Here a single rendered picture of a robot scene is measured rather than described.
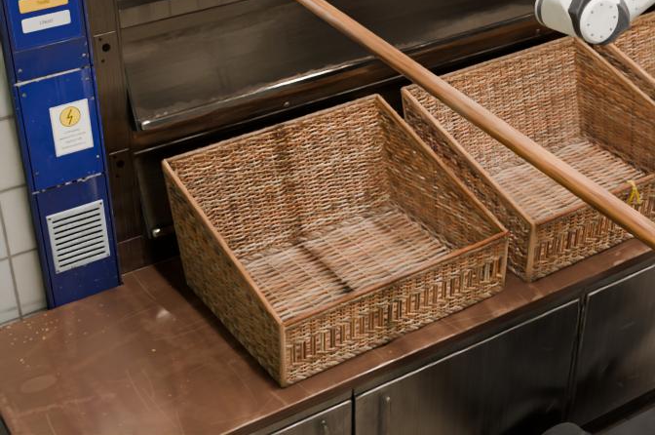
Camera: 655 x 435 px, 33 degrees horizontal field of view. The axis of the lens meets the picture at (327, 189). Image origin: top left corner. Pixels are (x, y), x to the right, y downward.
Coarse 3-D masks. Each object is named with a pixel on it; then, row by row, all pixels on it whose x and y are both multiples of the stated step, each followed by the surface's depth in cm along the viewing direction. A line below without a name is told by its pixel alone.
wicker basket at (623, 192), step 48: (576, 48) 280; (432, 96) 259; (480, 96) 267; (528, 96) 275; (576, 96) 284; (624, 96) 270; (432, 144) 250; (480, 144) 270; (576, 144) 285; (624, 144) 275; (480, 192) 240; (528, 192) 265; (624, 192) 240; (528, 240) 230; (576, 240) 239; (624, 240) 248
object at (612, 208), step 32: (320, 0) 206; (352, 32) 196; (416, 64) 183; (448, 96) 175; (480, 128) 169; (512, 128) 165; (544, 160) 158; (576, 192) 152; (608, 192) 150; (640, 224) 143
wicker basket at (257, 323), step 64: (384, 128) 253; (192, 192) 232; (256, 192) 240; (320, 192) 249; (384, 192) 258; (448, 192) 238; (192, 256) 229; (256, 256) 243; (320, 256) 243; (384, 256) 243; (448, 256) 218; (256, 320) 210; (320, 320) 206; (384, 320) 225
